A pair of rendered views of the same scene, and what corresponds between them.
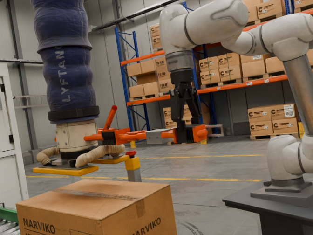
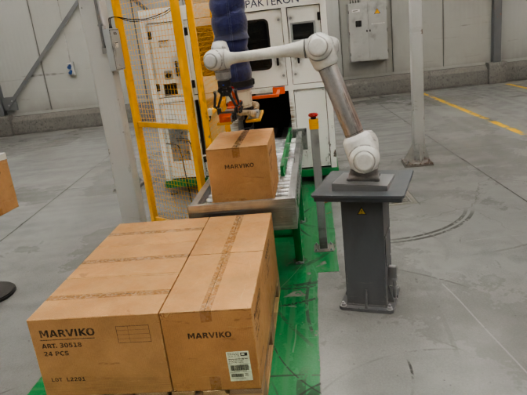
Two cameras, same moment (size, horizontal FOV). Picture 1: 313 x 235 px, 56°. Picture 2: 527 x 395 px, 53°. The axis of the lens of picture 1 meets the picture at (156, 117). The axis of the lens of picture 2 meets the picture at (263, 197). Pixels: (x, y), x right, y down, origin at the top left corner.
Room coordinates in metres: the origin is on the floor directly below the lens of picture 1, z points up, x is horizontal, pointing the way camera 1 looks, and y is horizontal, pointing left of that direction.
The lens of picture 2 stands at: (-0.51, -2.79, 1.63)
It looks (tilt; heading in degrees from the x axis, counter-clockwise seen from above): 17 degrees down; 58
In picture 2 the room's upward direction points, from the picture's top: 7 degrees counter-clockwise
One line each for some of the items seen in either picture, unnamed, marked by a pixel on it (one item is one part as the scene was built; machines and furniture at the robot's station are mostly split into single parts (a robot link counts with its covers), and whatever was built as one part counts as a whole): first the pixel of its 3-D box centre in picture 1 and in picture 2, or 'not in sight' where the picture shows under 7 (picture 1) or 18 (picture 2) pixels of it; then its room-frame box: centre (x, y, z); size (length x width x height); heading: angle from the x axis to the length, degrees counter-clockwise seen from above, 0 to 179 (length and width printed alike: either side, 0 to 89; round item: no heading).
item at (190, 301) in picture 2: not in sight; (176, 290); (0.43, -0.28, 0.34); 1.20 x 1.00 x 0.40; 51
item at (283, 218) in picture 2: not in sight; (243, 221); (1.08, 0.05, 0.48); 0.70 x 0.03 x 0.15; 141
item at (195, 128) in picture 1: (189, 133); (226, 116); (0.97, -0.10, 1.19); 0.08 x 0.07 x 0.05; 52
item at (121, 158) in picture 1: (97, 155); (254, 114); (1.42, 0.31, 1.10); 0.34 x 0.10 x 0.05; 52
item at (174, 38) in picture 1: (178, 29); (219, 55); (0.97, -0.11, 1.53); 0.13 x 0.11 x 0.16; 47
